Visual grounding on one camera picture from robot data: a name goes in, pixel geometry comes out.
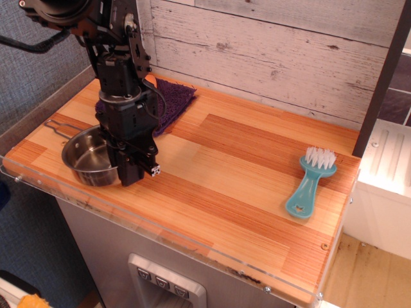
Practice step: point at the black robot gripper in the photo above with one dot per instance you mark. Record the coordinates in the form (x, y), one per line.
(127, 123)

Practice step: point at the silver steel pan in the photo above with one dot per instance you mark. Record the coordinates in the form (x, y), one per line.
(85, 154)

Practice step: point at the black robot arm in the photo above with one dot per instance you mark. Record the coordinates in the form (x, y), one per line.
(109, 29)

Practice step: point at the purple knitted rag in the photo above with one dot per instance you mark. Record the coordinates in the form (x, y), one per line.
(173, 98)

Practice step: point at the orange object behind rag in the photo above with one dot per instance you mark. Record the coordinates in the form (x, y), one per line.
(152, 79)

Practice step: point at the grey toy fridge cabinet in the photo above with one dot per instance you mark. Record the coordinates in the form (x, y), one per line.
(106, 245)

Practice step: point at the clear acrylic front guard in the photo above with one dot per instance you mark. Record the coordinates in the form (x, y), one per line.
(269, 283)

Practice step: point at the silver dispenser panel with buttons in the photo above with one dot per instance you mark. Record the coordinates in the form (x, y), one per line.
(157, 286)

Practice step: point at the yellow object at corner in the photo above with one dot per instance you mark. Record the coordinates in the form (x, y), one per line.
(32, 301)

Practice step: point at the teal dish brush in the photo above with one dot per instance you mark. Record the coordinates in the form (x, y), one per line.
(317, 163)

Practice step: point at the dark grey corner post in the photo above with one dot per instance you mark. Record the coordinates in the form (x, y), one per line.
(395, 50)

